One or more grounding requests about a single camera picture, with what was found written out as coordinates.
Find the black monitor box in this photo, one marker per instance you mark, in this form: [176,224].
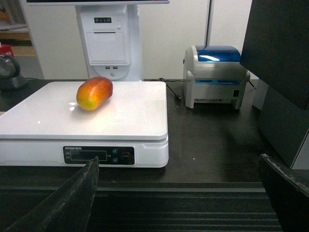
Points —
[276,50]

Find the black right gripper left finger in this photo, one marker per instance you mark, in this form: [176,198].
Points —
[68,209]

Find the black slatted checkout counter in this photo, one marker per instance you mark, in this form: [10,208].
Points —
[210,184]

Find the red fire extinguisher box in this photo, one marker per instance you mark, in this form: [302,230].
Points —
[5,49]

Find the grey round barcode scanner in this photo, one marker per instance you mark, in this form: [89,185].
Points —
[10,74]

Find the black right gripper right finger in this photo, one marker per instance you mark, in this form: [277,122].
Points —
[288,191]

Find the red yellow mango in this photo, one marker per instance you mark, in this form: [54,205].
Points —
[94,92]

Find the grey blue label printer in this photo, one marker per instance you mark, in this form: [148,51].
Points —
[213,74]

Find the white digital scale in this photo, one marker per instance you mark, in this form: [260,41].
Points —
[49,128]

